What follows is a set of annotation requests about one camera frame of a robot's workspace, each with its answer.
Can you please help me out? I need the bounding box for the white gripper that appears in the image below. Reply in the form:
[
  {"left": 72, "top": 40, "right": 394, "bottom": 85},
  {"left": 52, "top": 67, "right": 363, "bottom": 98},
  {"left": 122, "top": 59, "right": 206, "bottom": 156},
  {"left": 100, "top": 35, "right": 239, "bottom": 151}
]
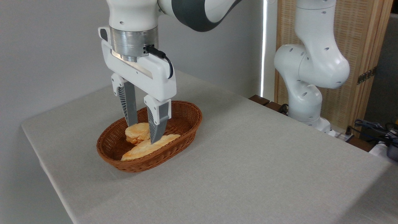
[{"left": 99, "top": 27, "right": 177, "bottom": 144}]

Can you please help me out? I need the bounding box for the braided bread loaf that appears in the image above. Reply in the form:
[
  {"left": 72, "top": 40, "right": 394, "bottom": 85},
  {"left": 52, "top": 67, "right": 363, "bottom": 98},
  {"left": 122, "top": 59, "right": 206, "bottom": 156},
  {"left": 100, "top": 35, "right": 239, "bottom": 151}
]
[{"left": 121, "top": 134, "right": 181, "bottom": 161}]

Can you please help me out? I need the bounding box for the round bread roll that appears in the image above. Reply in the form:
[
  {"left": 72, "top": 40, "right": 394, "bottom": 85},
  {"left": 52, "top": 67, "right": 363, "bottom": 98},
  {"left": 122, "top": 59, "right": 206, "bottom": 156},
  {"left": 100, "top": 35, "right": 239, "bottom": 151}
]
[{"left": 125, "top": 122, "right": 151, "bottom": 146}]

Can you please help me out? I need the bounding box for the brown oval wicker basket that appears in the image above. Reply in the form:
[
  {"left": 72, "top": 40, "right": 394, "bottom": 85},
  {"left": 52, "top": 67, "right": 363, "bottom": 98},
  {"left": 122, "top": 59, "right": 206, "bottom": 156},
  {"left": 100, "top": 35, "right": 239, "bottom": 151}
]
[{"left": 96, "top": 100, "right": 203, "bottom": 173}]

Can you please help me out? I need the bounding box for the grey tablecloth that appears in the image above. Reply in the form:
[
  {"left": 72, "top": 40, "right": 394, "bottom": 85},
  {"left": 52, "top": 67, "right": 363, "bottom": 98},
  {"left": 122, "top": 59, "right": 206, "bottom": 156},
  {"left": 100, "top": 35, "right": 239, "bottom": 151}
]
[{"left": 21, "top": 70, "right": 398, "bottom": 224}]

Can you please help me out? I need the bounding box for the bamboo folding screen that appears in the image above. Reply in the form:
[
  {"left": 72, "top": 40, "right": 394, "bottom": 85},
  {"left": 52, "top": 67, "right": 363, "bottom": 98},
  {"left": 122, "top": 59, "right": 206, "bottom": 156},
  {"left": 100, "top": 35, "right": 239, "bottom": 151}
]
[{"left": 274, "top": 0, "right": 394, "bottom": 137}]

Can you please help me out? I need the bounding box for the dark grey device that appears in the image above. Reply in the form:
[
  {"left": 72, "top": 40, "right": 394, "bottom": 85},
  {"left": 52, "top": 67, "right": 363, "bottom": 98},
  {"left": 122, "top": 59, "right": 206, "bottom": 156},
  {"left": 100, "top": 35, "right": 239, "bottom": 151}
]
[{"left": 386, "top": 144, "right": 398, "bottom": 162}]

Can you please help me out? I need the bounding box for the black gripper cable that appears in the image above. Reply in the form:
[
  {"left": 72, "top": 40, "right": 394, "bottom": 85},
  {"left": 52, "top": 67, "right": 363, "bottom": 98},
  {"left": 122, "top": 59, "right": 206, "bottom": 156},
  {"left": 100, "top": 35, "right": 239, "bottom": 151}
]
[{"left": 145, "top": 45, "right": 174, "bottom": 79}]

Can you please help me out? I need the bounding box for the black cable bundle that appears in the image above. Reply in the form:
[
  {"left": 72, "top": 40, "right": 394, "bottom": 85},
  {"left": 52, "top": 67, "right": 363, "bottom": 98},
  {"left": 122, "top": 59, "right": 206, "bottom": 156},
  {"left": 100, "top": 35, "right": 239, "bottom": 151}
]
[{"left": 354, "top": 119, "right": 398, "bottom": 147}]

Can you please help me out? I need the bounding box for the white sheet under cables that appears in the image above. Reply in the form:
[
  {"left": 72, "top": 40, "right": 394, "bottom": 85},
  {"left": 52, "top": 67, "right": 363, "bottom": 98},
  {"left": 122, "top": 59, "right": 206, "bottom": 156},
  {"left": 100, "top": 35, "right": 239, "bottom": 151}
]
[{"left": 368, "top": 141, "right": 398, "bottom": 165}]

